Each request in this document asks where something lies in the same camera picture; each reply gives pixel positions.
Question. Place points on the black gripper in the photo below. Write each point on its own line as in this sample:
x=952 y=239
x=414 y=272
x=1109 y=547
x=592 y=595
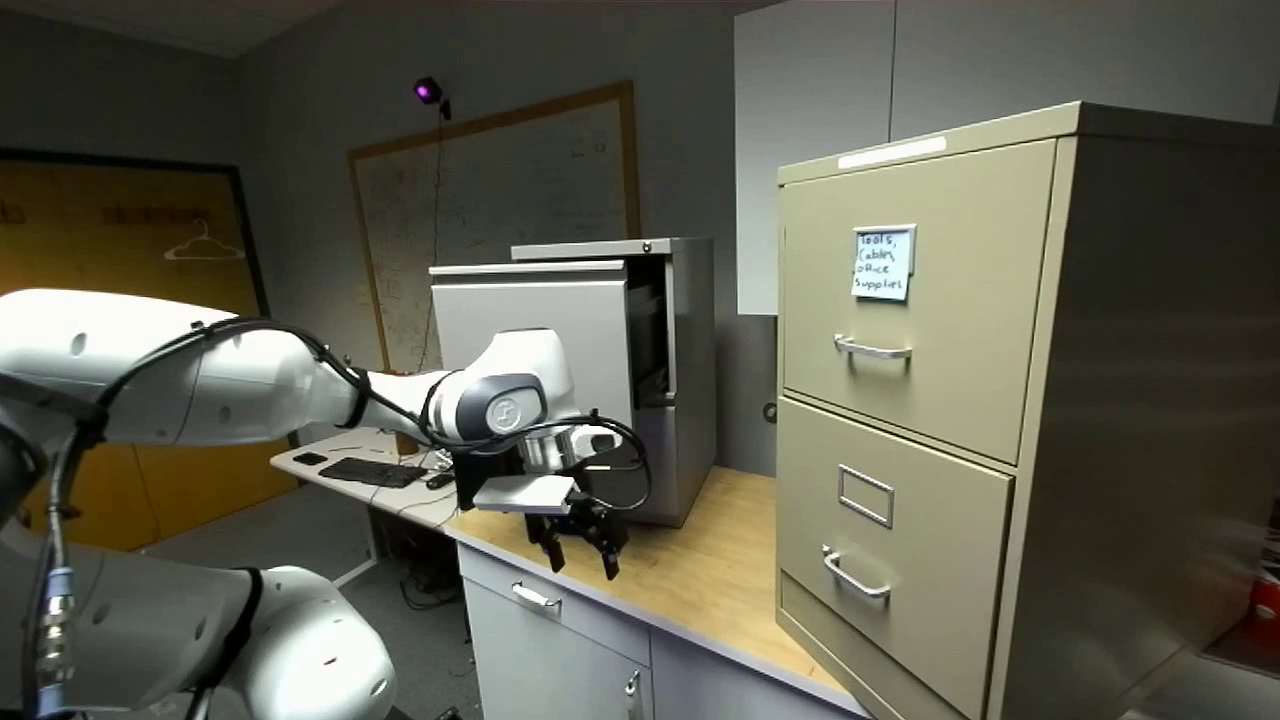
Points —
x=611 y=478

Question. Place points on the grey top cabinet drawer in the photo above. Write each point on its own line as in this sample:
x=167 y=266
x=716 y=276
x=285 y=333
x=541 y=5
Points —
x=581 y=303

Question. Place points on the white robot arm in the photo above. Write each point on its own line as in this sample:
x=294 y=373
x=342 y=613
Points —
x=105 y=632

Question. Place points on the grey desk drawer unit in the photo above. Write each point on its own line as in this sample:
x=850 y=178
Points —
x=552 y=654

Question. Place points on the grey filing cabinet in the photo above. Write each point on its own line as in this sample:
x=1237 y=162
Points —
x=668 y=351

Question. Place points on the beige lower drawer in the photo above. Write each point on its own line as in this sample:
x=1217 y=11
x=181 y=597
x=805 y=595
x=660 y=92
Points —
x=890 y=560

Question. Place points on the beige drawer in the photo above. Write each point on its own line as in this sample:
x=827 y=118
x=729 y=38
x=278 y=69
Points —
x=890 y=560
x=951 y=360

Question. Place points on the beige upper drawer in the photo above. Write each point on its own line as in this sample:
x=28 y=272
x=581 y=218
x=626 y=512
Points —
x=951 y=360

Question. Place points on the beige filing cabinet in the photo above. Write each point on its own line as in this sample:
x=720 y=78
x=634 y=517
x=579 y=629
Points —
x=1151 y=434

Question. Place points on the black keyboard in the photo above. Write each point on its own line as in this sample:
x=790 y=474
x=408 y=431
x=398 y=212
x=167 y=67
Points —
x=373 y=474

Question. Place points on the black computer mouse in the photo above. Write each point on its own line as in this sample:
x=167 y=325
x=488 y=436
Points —
x=311 y=459

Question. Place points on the wood framed whiteboard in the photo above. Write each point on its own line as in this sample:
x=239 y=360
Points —
x=556 y=169

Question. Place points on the white paper label note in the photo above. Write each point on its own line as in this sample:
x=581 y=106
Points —
x=882 y=266

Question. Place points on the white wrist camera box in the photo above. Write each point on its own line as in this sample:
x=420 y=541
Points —
x=526 y=493

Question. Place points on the purple lit camera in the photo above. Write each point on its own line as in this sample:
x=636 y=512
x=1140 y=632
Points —
x=434 y=92

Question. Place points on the white wall cupboard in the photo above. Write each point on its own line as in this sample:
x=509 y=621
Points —
x=814 y=78

